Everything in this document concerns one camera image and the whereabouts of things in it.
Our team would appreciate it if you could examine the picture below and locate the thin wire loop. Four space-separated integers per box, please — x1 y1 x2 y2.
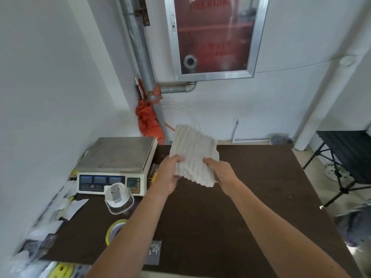
159 101 202 134

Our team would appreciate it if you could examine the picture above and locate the person's left forearm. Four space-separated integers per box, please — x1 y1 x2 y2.
85 188 174 278

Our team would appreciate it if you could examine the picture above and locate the person's right hand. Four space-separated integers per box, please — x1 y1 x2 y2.
203 158 240 194

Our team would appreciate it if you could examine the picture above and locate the person's right forearm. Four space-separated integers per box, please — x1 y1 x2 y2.
225 179 353 278

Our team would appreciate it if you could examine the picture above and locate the white round patterned object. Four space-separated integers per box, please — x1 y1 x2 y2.
324 164 354 182

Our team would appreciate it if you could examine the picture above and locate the clear jar with white lid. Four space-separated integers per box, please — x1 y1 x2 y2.
104 183 135 215

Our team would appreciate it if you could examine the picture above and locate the white bag with yellow smiley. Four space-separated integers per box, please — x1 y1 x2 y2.
43 262 93 278

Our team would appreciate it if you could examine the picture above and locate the yellow green packet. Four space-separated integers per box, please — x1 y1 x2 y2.
69 150 89 180

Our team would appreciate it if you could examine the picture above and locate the white electronic scale steel pan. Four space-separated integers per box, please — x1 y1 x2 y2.
76 137 158 197

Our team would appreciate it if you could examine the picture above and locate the yellow tape roll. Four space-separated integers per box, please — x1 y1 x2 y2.
105 219 129 246

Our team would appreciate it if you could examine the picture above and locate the white plastic pipe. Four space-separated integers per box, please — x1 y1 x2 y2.
293 0 371 151

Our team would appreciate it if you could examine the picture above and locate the white ribbed cloth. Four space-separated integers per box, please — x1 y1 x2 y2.
169 124 220 188

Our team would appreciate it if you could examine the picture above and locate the metal framed red cabinet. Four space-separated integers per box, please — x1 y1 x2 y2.
163 0 270 82

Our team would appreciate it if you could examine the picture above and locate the white round bin dark lid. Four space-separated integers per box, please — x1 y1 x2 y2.
269 134 294 146

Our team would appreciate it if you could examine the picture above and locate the pile of white plastic bags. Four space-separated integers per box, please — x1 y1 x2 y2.
9 179 89 273

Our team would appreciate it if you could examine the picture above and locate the small zip bag of screws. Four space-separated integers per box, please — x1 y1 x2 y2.
145 240 162 266

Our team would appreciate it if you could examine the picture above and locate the grey wall plug with conduit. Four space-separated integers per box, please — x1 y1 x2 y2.
231 118 241 142

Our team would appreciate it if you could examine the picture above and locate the clear bag yellow starburst sign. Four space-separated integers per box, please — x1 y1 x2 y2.
148 163 160 188

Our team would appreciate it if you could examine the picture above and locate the rusty pipe bracket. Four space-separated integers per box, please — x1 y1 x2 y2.
134 0 151 26

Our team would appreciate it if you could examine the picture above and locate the grey metal pipe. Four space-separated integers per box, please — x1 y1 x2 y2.
117 0 197 145

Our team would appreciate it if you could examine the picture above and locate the black folding stool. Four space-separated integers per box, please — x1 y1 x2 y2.
303 130 371 208

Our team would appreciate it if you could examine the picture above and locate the person's left hand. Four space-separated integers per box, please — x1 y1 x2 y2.
153 154 185 197

